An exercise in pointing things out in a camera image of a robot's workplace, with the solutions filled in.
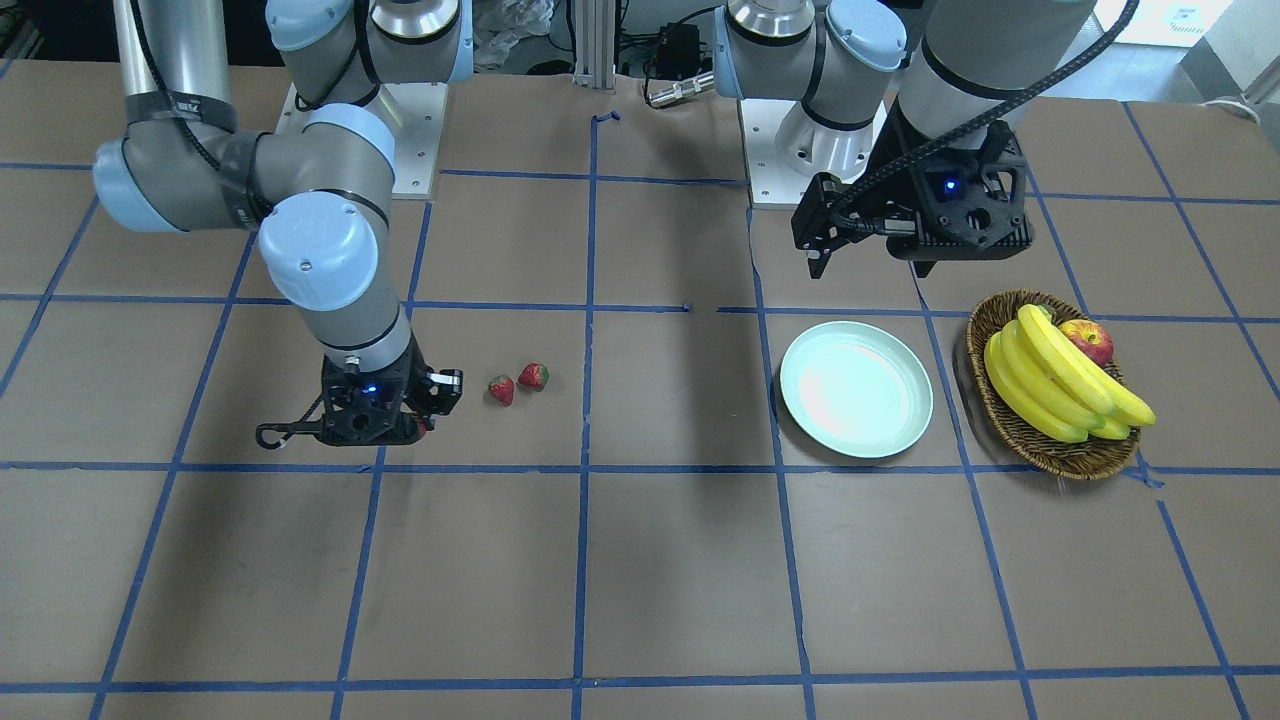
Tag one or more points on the light green plate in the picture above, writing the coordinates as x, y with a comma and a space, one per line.
856, 389

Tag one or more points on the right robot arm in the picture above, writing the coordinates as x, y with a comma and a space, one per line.
318, 200

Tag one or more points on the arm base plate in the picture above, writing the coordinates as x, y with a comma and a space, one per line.
784, 148
410, 140

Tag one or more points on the red yellow apple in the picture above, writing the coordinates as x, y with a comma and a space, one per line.
1091, 338

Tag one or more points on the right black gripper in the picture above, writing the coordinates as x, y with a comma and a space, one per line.
437, 391

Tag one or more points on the aluminium frame post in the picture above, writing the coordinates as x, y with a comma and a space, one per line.
594, 38

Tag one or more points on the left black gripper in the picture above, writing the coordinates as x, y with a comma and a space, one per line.
903, 166

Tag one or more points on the yellow banana bunch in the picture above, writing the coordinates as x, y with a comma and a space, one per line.
1054, 387

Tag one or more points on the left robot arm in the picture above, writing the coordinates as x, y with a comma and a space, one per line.
907, 113

